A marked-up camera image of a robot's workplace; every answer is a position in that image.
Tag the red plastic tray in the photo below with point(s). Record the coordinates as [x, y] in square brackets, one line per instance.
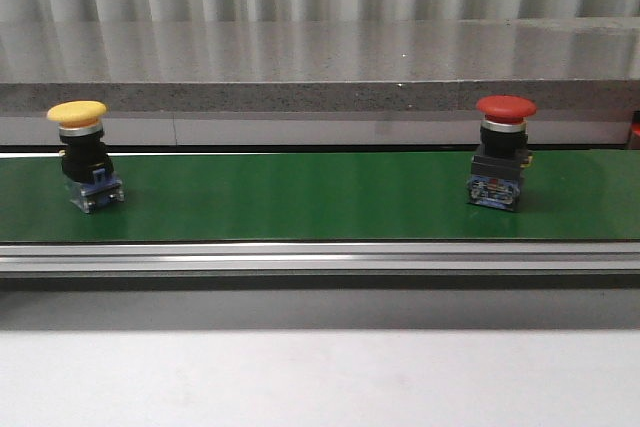
[633, 142]

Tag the green conveyor belt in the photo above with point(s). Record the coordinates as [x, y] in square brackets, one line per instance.
[567, 195]

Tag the red mushroom push button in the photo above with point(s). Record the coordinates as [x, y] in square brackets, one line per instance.
[496, 175]

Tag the grey speckled stone counter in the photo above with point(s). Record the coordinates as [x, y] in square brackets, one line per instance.
[355, 83]

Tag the yellow mushroom push button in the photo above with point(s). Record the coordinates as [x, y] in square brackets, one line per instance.
[90, 176]

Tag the aluminium conveyor frame rail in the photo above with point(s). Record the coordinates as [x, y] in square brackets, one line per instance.
[300, 258]

